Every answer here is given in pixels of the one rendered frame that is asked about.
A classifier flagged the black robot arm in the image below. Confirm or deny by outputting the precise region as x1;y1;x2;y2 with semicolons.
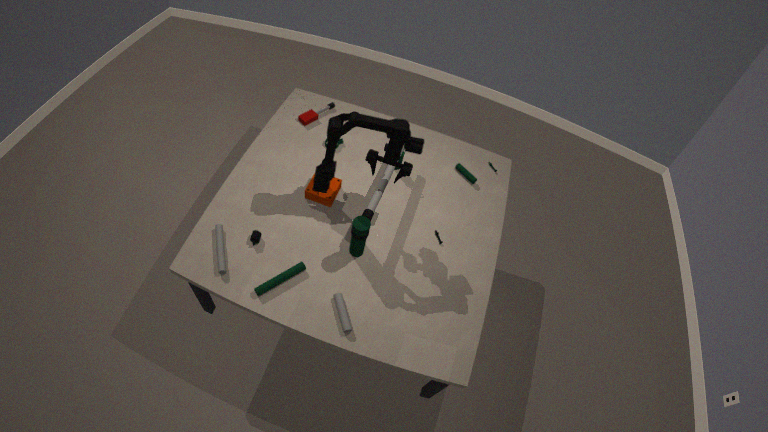
312;111;424;193

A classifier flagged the dark green ring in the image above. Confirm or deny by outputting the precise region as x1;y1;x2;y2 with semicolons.
325;138;344;149

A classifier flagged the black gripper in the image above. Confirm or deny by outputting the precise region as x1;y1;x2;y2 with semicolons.
365;146;413;184

